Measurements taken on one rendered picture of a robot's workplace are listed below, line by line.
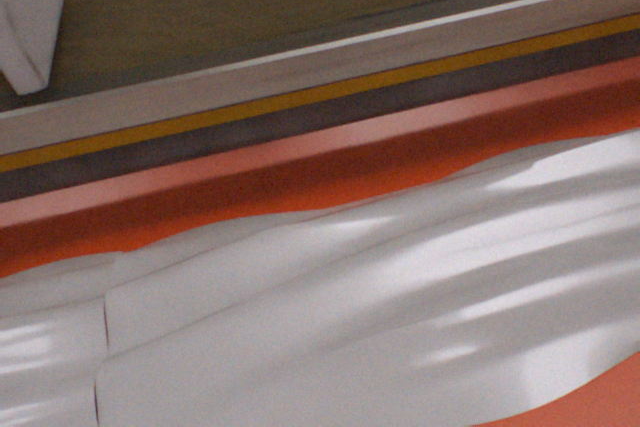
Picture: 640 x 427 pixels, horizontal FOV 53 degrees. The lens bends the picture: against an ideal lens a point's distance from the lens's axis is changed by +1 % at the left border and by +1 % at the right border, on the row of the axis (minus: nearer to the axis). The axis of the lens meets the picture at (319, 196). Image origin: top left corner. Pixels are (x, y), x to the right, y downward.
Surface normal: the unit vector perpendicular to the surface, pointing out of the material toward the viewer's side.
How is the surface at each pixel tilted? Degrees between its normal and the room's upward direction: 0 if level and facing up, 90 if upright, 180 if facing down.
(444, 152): 0
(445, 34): 90
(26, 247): 0
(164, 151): 90
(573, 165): 30
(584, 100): 0
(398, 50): 90
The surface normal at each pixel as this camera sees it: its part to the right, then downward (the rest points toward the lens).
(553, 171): -0.07, -0.49
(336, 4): 0.21, 0.51
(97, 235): -0.14, -0.83
